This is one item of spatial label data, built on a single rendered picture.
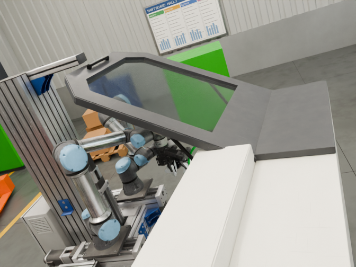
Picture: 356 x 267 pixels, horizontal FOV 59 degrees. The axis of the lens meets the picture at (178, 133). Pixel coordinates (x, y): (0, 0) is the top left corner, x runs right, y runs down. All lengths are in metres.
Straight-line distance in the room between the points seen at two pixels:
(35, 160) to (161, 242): 1.23
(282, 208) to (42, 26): 8.99
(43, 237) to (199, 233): 1.55
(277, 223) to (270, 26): 7.23
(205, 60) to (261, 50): 3.39
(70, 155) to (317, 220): 1.03
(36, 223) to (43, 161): 0.45
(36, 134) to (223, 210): 1.25
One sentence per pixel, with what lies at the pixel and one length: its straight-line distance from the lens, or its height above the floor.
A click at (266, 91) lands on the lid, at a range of 1.84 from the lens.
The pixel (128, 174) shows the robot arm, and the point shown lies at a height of 1.19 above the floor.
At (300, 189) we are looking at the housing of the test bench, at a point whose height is 1.47.
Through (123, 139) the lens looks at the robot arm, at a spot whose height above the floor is 1.53.
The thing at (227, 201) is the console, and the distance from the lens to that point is 0.95.
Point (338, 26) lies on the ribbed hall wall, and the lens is 8.26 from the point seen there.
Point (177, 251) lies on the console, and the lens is 0.85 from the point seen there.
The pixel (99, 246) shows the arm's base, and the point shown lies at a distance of 1.88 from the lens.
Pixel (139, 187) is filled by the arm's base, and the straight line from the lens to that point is 2.22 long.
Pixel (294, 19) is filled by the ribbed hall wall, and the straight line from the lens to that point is 8.05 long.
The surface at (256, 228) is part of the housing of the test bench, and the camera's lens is 0.96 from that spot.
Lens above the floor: 2.10
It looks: 21 degrees down
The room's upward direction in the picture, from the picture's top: 20 degrees counter-clockwise
